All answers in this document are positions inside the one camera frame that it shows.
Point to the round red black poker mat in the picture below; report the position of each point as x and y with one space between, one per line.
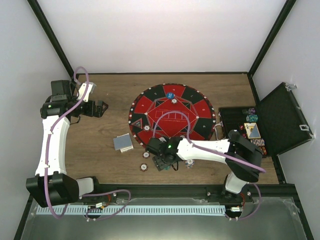
192 116

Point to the black enclosure frame post left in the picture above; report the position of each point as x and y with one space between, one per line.
42 19

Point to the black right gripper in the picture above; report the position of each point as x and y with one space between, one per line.
160 164

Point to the black enclosure frame post right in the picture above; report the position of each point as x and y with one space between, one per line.
280 20

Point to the blue small blind button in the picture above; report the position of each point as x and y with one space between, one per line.
170 95

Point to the black front mounting rail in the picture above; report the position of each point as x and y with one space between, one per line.
213 193

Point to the blue backed card deck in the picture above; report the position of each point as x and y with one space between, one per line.
122 142

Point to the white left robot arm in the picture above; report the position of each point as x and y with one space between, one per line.
51 185

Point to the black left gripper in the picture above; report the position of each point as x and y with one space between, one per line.
99 111

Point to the white card box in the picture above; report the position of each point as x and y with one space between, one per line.
125 149

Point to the blue white poker chip stack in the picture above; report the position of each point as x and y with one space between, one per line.
189 163

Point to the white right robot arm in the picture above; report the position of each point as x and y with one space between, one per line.
241 156

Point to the black poker chip case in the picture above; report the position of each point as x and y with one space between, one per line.
281 122

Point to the light blue slotted cable duct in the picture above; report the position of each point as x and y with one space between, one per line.
150 210

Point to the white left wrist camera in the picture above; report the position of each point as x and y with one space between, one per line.
85 91

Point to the card deck in case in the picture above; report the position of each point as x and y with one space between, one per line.
252 130

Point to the teal chip row in case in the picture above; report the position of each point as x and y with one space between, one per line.
252 118

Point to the black enclosure frame post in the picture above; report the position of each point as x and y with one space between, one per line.
280 20
42 19

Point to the red 100 chip off mat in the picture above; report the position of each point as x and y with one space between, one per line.
146 154

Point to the red poker chip stack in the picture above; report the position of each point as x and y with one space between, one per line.
143 167

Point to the orange red chip row case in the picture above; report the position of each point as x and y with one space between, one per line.
263 149

